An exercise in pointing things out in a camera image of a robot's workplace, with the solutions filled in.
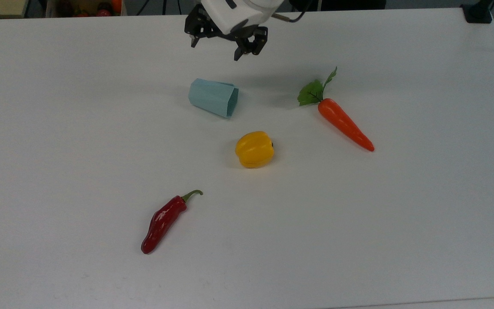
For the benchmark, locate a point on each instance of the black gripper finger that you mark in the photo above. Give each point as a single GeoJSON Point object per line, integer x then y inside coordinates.
{"type": "Point", "coordinates": [194, 41]}
{"type": "Point", "coordinates": [247, 48]}

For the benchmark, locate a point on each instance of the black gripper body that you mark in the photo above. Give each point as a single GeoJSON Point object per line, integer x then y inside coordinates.
{"type": "Point", "coordinates": [202, 23]}

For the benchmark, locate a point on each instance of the light blue faceted mug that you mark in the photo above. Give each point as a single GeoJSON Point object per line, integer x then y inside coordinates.
{"type": "Point", "coordinates": [210, 96]}

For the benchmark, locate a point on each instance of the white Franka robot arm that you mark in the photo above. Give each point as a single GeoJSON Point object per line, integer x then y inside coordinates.
{"type": "Point", "coordinates": [238, 12]}

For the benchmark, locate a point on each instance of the orange toy fruit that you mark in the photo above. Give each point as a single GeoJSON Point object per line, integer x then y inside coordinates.
{"type": "Point", "coordinates": [116, 4]}

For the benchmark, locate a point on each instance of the red toy fruit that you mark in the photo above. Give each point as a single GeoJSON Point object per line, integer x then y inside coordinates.
{"type": "Point", "coordinates": [103, 10]}

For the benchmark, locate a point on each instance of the yellow toy bell pepper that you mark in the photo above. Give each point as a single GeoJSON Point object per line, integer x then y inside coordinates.
{"type": "Point", "coordinates": [253, 150]}

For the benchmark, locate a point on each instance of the orange toy carrot with leaves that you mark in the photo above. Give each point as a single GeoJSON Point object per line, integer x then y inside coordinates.
{"type": "Point", "coordinates": [341, 120]}

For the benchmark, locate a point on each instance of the storage bin with toy fruit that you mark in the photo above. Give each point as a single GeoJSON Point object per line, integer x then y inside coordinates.
{"type": "Point", "coordinates": [64, 8]}

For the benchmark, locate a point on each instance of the red toy chili pepper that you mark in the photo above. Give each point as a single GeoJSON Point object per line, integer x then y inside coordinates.
{"type": "Point", "coordinates": [163, 221]}

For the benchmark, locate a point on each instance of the white adjacent table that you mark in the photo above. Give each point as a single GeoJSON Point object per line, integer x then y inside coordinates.
{"type": "Point", "coordinates": [444, 304]}

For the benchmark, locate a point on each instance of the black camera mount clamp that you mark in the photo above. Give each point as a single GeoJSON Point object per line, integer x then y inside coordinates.
{"type": "Point", "coordinates": [477, 12]}

